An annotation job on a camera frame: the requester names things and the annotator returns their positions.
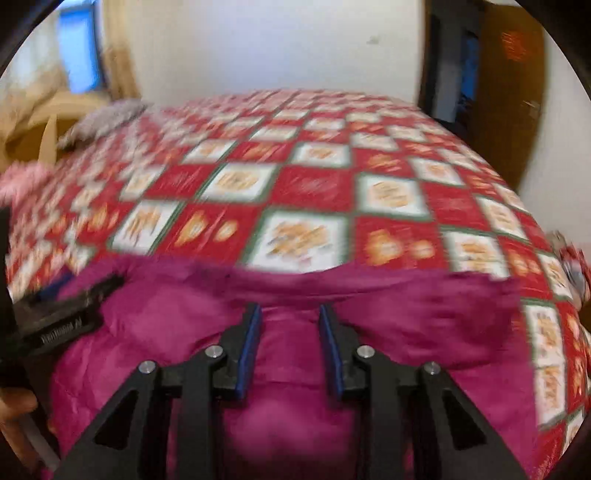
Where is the dark wooden door frame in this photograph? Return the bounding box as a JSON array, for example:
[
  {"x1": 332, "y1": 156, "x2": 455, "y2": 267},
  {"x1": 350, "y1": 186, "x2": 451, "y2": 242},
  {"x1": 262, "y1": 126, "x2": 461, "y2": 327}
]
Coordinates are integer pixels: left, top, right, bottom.
[{"x1": 419, "y1": 1, "x2": 483, "y2": 126}]

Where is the clothes pile on floor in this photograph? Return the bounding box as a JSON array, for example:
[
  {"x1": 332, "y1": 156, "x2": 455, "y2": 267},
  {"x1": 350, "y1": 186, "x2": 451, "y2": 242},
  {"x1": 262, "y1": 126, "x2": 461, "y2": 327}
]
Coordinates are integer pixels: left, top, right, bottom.
[{"x1": 548, "y1": 230, "x2": 590, "y2": 311}]

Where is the brown wooden door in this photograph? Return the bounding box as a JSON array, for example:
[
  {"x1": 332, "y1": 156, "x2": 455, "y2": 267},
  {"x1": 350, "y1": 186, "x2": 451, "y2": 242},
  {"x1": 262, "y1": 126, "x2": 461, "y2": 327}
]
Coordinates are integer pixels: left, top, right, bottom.
[{"x1": 468, "y1": 2, "x2": 546, "y2": 190}]

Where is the beige wooden headboard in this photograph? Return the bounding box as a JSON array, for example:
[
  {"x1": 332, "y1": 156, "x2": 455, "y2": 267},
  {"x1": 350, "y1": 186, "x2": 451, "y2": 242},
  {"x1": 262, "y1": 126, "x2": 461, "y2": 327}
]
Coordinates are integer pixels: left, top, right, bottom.
[{"x1": 1, "y1": 90, "x2": 110, "y2": 172}]

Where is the person's left hand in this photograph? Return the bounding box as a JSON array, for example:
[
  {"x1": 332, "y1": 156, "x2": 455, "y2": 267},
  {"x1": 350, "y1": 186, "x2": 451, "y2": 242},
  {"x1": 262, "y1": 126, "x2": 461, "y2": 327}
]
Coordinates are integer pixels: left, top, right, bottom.
[{"x1": 0, "y1": 388, "x2": 40, "y2": 472}]

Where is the red door decoration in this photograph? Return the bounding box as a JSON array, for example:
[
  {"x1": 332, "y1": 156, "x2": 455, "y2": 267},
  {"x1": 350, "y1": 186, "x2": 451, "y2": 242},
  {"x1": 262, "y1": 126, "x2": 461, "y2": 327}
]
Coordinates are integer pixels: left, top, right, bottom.
[{"x1": 501, "y1": 30, "x2": 529, "y2": 62}]

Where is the pink floral folded blanket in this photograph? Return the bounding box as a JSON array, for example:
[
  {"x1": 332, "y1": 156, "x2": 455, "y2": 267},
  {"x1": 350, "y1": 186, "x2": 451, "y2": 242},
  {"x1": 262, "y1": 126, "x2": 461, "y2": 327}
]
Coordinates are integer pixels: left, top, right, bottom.
[{"x1": 0, "y1": 162, "x2": 53, "y2": 207}]

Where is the red patchwork bear bedspread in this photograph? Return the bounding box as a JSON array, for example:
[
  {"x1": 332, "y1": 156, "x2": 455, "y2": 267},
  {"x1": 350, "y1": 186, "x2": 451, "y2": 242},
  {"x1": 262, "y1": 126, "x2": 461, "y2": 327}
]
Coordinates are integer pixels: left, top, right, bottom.
[{"x1": 8, "y1": 90, "x2": 590, "y2": 479}]

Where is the blue framed window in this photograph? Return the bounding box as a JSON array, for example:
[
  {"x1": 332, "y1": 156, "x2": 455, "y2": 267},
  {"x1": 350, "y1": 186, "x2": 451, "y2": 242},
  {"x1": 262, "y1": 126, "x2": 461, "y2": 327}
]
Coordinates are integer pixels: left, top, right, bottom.
[{"x1": 57, "y1": 1, "x2": 105, "y2": 94}]

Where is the striped grey pillow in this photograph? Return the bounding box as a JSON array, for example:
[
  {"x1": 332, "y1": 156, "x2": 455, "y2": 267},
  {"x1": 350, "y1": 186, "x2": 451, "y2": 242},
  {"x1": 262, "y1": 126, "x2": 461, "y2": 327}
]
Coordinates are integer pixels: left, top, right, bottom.
[{"x1": 56, "y1": 99, "x2": 150, "y2": 150}]

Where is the magenta puffer jacket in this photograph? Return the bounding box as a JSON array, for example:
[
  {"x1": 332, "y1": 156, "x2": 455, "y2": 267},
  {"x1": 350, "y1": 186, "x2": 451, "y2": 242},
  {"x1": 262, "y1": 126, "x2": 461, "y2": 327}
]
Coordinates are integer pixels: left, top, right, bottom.
[{"x1": 49, "y1": 256, "x2": 538, "y2": 479}]

